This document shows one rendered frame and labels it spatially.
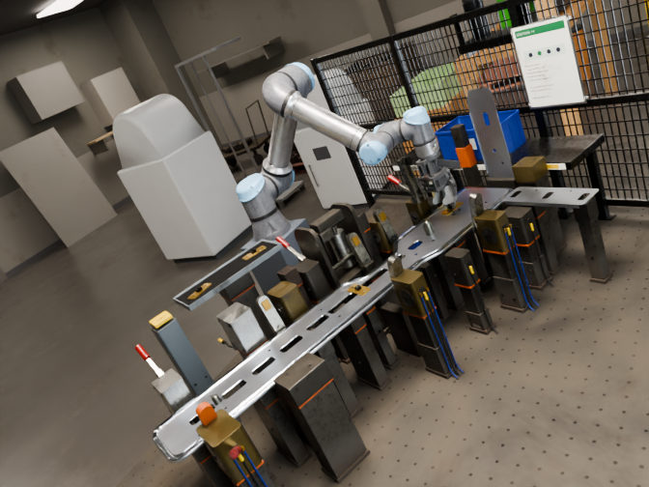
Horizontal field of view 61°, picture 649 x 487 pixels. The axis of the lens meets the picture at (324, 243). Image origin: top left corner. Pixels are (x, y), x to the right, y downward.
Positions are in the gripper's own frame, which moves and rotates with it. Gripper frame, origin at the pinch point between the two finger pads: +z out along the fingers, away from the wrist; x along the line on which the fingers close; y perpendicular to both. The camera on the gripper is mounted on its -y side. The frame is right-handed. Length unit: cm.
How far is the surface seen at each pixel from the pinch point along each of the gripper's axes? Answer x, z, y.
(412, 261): 6.5, 3.7, 28.7
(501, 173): 1.3, 2.3, -26.4
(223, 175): -392, 37, -87
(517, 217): 22.0, 6.0, -3.8
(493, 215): 22.5, -0.6, 6.2
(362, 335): 5, 13, 55
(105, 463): -190, 103, 140
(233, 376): -6, 3, 92
